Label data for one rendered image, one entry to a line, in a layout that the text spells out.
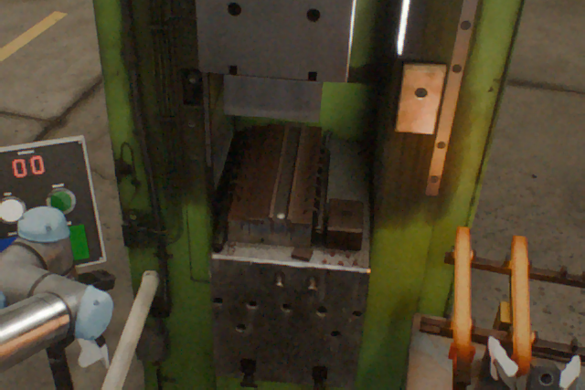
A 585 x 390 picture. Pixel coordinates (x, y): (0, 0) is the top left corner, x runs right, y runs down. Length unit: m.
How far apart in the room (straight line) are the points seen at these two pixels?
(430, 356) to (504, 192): 1.89
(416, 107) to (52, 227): 0.81
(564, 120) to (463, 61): 2.73
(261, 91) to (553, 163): 2.60
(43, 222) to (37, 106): 2.94
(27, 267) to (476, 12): 0.98
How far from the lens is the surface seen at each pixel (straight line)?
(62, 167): 1.55
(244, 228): 1.63
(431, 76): 1.52
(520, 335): 1.45
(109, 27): 1.59
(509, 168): 3.69
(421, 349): 1.73
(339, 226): 1.61
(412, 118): 1.57
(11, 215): 1.56
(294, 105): 1.42
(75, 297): 1.08
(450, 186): 1.72
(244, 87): 1.41
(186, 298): 2.04
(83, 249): 1.57
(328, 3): 1.31
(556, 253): 3.25
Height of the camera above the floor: 2.03
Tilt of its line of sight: 36 degrees down
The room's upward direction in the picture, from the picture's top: 3 degrees clockwise
